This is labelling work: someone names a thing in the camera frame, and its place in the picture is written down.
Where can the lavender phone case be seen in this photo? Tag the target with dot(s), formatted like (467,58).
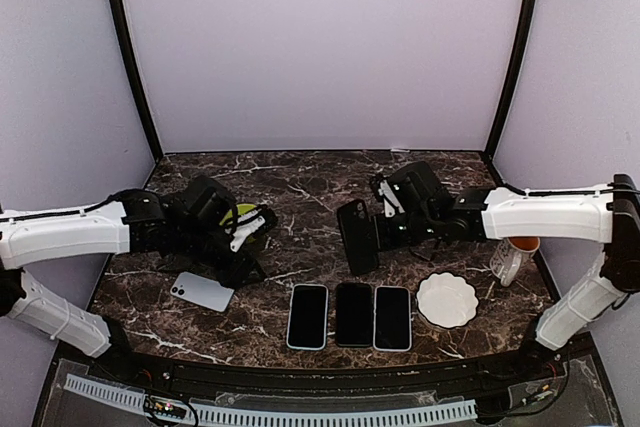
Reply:
(374,322)

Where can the dark purple edged phone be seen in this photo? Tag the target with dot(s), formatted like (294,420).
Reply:
(307,317)

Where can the black magsafe phone case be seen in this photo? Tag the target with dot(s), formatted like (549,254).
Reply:
(358,237)

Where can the right black frame post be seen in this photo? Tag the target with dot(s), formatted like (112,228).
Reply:
(512,74)

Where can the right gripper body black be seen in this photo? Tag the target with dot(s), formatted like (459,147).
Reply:
(395,238)

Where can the green bowl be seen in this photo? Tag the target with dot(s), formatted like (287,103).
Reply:
(238,215)

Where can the light blue phone case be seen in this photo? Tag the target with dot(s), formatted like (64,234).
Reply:
(287,327)

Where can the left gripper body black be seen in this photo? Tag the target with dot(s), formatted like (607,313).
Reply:
(199,243)

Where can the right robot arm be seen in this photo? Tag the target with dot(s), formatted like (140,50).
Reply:
(418,207)

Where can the patterned white mug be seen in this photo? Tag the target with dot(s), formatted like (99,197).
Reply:
(510,255)

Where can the black front rail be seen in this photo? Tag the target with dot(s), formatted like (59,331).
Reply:
(253,362)

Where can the white scalloped dish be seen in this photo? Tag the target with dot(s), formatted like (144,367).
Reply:
(446,301)

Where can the left black frame post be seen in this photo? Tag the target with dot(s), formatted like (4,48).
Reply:
(134,78)

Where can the silver white phone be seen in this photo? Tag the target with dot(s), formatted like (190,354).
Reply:
(202,291)

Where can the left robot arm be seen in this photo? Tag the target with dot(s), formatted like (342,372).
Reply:
(203,222)

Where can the white cable duct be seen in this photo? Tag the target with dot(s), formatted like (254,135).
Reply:
(239,410)

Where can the black frame post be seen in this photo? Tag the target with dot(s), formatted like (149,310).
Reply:
(512,74)
(134,78)

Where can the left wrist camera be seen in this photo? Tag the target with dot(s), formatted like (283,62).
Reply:
(261,221)

